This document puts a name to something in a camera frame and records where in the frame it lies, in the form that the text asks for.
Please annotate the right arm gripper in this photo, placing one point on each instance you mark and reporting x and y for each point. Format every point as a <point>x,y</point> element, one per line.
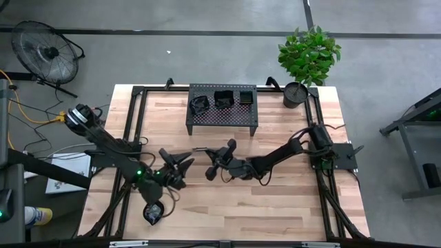
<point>237,168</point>

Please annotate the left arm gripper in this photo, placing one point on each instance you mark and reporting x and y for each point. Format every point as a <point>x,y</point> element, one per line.
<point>170,177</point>

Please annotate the black leaf shaped mini plate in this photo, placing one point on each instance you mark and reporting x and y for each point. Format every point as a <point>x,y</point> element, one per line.
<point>154,215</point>
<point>199,105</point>

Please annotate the black wavy square mini plate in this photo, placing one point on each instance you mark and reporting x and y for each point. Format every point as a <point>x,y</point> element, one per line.
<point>224,100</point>

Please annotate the small black square mini plate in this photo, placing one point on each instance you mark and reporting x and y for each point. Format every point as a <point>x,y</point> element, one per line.
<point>246,98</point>

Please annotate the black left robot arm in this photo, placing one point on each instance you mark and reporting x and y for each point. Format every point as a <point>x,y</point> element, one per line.
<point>113,151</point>

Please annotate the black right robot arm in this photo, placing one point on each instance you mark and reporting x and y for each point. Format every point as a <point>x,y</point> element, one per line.
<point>279,155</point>

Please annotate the black perforated metal rack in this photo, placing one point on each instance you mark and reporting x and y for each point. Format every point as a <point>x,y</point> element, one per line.
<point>206,120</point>

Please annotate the white paper booklet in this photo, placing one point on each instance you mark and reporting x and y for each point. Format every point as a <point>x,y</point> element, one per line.
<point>69,175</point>

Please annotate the green plant in black pot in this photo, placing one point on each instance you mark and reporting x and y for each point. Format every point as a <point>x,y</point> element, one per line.
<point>308,55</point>

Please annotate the black diagonal bar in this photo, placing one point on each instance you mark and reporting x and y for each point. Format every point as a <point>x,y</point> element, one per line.
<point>44,168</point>

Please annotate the white and yellow bottle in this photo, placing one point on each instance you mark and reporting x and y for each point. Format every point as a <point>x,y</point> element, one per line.
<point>38,216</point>

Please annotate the grey desk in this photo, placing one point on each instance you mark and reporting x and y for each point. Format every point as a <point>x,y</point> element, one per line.
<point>17,179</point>

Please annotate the black round floor fan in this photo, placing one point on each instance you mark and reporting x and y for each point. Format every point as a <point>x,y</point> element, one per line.
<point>44,53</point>

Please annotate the black computer mouse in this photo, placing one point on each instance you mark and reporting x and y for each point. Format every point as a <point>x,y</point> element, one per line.
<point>5,203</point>

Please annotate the dark grey metal cart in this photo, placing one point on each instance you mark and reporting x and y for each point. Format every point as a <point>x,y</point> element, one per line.
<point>411,155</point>

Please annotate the black box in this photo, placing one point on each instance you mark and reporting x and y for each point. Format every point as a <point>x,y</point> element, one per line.
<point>432,175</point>

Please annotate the black aluminium table frame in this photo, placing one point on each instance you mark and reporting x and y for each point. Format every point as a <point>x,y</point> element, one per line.
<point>162,89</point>

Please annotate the black frame clamp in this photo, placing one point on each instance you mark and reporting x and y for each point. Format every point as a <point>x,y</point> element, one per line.
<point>274,82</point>
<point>169,82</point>

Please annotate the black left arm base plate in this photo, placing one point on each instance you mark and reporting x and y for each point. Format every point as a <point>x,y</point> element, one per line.
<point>100,162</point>

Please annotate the silver metal bracket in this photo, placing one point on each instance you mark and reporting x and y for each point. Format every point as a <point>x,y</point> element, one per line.
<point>127,244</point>
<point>320,245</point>

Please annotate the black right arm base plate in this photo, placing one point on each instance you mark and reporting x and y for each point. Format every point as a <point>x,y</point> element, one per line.
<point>344,156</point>

